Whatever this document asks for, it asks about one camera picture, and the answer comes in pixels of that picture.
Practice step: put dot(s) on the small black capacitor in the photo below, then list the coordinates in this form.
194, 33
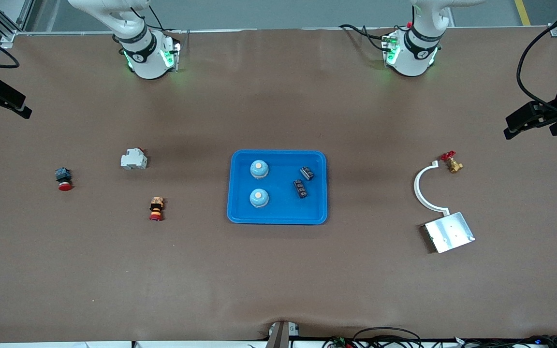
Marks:
300, 188
306, 172

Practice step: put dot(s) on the light blue call bell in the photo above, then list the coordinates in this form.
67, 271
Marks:
259, 197
259, 169

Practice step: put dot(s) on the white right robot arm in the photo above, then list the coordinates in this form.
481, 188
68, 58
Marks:
145, 53

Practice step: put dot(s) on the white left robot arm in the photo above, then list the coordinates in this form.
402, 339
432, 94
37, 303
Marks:
411, 53

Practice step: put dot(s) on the black red emergency stop button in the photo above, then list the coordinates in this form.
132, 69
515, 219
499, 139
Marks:
64, 179

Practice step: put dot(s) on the white circuit breaker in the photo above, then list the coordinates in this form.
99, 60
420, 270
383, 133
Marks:
133, 159

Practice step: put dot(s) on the silver metal plate module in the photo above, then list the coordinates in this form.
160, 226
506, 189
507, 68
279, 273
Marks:
449, 233

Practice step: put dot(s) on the blue plastic tray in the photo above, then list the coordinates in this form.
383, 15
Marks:
278, 208

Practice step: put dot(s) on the brown table mat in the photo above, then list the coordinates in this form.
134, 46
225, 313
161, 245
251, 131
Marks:
278, 270

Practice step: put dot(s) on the grey metal table clamp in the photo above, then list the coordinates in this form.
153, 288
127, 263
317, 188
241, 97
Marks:
281, 336

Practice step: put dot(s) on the white curved plastic bracket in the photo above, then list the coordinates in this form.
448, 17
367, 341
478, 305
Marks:
418, 191

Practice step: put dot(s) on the orange red push button switch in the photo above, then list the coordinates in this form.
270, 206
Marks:
156, 209

